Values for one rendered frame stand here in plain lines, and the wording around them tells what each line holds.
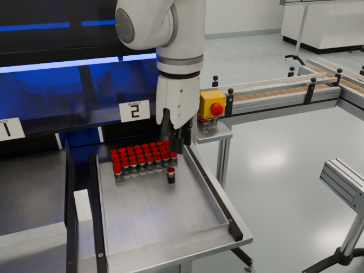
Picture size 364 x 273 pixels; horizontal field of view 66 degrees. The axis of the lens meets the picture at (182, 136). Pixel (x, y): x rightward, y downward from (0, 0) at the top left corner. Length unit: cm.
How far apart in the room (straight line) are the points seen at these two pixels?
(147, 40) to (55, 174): 55
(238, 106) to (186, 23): 67
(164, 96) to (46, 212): 42
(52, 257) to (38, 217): 12
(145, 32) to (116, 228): 44
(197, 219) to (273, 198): 142
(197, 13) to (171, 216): 44
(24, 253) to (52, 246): 6
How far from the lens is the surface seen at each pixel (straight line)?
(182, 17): 45
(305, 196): 216
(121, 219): 70
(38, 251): 70
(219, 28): 602
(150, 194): 74
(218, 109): 87
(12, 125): 85
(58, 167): 89
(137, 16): 40
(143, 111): 83
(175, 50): 47
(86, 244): 67
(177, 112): 51
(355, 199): 150
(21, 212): 79
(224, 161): 126
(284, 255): 179
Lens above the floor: 140
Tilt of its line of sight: 33 degrees down
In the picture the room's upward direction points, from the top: straight up
